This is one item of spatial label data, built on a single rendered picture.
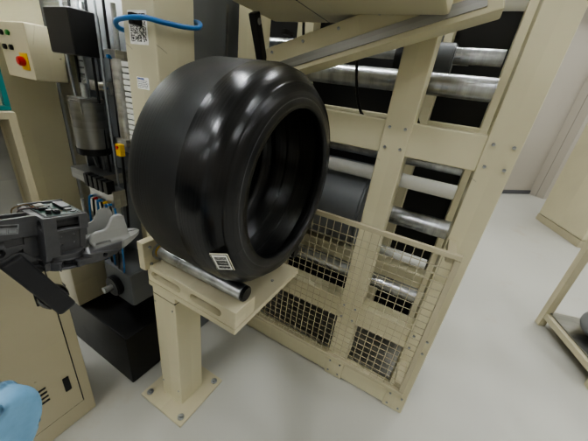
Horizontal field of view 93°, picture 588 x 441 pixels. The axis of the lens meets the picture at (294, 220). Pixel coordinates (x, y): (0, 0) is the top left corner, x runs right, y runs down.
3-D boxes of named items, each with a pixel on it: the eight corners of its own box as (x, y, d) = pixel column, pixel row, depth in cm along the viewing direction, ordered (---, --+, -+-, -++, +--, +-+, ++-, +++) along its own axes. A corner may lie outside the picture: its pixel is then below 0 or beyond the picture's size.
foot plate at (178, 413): (141, 395, 135) (140, 391, 135) (185, 355, 157) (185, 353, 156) (180, 428, 125) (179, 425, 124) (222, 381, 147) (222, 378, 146)
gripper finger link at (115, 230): (149, 211, 49) (91, 221, 41) (149, 241, 51) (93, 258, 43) (137, 206, 50) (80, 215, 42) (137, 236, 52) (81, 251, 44)
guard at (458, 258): (235, 306, 155) (241, 185, 126) (237, 304, 156) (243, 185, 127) (401, 396, 119) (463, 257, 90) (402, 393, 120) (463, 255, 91)
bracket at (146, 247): (139, 268, 88) (136, 241, 84) (226, 226, 121) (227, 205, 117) (146, 271, 87) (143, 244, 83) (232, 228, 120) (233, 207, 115)
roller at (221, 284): (150, 253, 87) (159, 241, 89) (160, 258, 91) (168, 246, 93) (239, 299, 74) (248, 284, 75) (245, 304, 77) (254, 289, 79)
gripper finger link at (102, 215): (137, 206, 50) (80, 215, 42) (137, 236, 52) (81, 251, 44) (127, 201, 51) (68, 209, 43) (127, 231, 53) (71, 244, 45)
